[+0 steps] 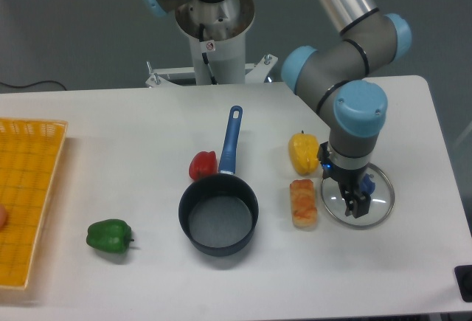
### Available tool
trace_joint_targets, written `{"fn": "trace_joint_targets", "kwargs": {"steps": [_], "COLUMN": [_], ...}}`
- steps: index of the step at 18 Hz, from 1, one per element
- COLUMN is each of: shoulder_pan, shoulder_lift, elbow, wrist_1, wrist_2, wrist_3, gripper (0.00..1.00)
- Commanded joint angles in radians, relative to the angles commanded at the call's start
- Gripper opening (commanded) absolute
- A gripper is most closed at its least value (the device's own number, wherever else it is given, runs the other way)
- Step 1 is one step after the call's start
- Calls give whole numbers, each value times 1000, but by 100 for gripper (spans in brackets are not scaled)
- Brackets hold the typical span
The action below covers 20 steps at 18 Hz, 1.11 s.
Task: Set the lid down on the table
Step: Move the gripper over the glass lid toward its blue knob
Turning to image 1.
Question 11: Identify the glass lid with blue knob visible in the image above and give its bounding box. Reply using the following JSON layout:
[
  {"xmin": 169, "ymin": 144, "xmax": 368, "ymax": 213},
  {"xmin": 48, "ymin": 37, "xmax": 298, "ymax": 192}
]
[{"xmin": 321, "ymin": 163, "xmax": 395, "ymax": 229}]

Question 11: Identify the black cable on floor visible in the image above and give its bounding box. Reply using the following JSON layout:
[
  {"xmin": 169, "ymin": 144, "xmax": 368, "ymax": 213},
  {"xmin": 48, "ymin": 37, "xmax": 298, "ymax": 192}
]
[{"xmin": 0, "ymin": 80, "xmax": 68, "ymax": 91}]

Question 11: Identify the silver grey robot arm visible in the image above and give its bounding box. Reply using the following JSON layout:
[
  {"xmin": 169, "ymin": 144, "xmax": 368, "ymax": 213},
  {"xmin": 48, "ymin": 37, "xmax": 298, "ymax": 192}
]
[{"xmin": 144, "ymin": 0, "xmax": 412, "ymax": 218}]

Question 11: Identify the yellow bell pepper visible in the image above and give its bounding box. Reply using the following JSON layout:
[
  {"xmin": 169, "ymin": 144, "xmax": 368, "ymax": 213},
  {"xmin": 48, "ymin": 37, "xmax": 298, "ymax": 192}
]
[{"xmin": 288, "ymin": 131, "xmax": 319, "ymax": 176}]

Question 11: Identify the green bell pepper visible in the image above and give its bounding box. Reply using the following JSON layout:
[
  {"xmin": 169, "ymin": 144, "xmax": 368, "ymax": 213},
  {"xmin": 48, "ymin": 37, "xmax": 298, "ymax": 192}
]
[{"xmin": 86, "ymin": 219, "xmax": 134, "ymax": 254}]

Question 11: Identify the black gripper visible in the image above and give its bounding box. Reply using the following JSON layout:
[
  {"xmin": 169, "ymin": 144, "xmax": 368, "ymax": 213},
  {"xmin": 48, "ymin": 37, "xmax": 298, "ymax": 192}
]
[{"xmin": 317, "ymin": 142, "xmax": 372, "ymax": 218}]

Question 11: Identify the yellow woven basket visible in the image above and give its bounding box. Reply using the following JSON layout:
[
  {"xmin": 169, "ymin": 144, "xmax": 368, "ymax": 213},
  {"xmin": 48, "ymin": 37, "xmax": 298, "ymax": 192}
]
[{"xmin": 1, "ymin": 117, "xmax": 68, "ymax": 290}]

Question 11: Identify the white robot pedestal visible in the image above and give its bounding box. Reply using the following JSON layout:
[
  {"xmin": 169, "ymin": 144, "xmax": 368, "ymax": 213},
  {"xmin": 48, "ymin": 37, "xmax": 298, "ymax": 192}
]
[{"xmin": 145, "ymin": 0, "xmax": 278, "ymax": 88}]

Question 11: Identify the red bell pepper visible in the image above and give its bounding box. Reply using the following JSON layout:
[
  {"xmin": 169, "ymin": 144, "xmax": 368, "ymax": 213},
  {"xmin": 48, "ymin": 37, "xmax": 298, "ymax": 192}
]
[{"xmin": 189, "ymin": 151, "xmax": 218, "ymax": 181}]

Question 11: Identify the dark blue saucepan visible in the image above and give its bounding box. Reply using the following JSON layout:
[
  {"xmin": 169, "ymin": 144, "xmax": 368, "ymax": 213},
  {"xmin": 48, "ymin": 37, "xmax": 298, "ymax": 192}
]
[{"xmin": 178, "ymin": 106, "xmax": 259, "ymax": 257}]

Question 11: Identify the black table grommet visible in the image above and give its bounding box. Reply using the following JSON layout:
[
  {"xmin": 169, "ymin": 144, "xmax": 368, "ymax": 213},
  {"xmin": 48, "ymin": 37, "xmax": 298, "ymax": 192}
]
[{"xmin": 454, "ymin": 265, "xmax": 472, "ymax": 303}]

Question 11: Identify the toasted bread loaf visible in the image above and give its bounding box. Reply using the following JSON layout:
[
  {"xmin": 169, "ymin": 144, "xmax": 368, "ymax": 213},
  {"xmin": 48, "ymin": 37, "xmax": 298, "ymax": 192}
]
[{"xmin": 290, "ymin": 179, "xmax": 318, "ymax": 227}]

